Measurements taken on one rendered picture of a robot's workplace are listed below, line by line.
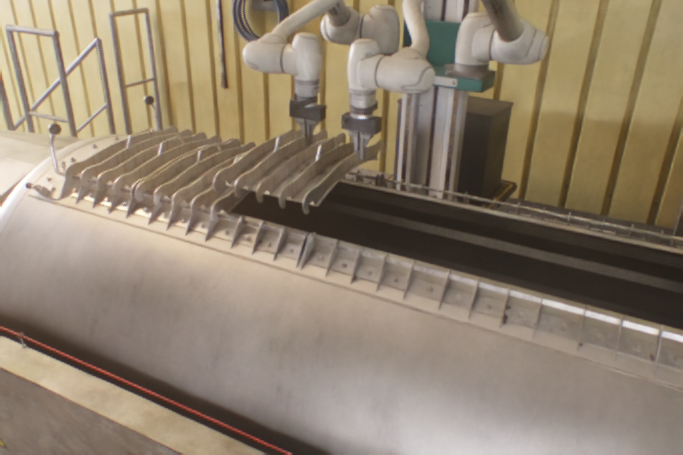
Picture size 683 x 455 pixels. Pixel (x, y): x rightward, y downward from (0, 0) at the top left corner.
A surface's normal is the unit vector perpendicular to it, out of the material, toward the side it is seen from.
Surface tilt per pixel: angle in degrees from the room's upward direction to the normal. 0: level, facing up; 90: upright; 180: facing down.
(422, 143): 90
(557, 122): 90
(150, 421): 0
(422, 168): 90
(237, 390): 70
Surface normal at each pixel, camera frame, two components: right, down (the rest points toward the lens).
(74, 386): 0.01, -0.91
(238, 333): -0.37, -0.22
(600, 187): -0.46, 0.36
